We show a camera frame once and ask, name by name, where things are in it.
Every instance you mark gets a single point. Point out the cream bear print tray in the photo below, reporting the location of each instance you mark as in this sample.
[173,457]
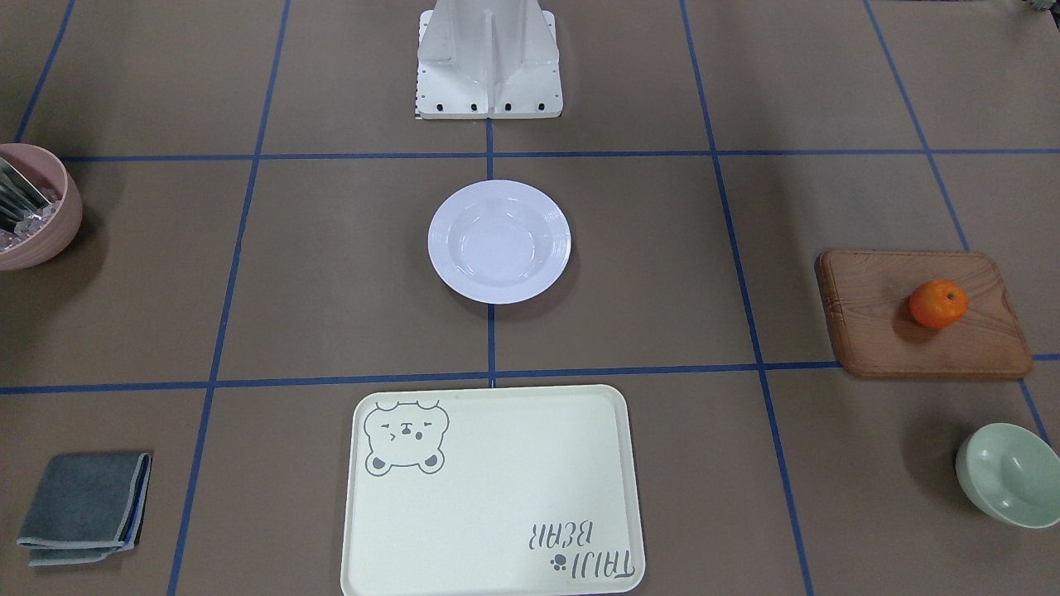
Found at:
[492,491]

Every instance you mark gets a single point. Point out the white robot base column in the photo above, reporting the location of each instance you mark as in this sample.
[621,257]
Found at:
[488,59]

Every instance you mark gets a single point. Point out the metal scoop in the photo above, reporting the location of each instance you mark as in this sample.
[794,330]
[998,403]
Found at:
[20,200]

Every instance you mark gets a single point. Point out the folded grey cloth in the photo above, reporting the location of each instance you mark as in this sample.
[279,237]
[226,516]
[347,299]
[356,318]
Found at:
[86,507]

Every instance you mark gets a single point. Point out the white round plate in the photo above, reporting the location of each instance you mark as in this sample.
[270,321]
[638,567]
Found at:
[499,242]

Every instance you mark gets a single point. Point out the green ceramic bowl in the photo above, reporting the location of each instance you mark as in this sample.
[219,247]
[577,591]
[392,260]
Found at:
[1010,474]

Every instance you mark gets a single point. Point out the orange fruit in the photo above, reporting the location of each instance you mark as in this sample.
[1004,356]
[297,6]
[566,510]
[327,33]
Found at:
[938,303]

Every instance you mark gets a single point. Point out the pink bowl with ice cubes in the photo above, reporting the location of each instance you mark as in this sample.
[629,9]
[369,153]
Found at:
[38,240]

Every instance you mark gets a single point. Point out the wooden cutting board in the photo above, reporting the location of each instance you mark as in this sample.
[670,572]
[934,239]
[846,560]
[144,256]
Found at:
[894,314]

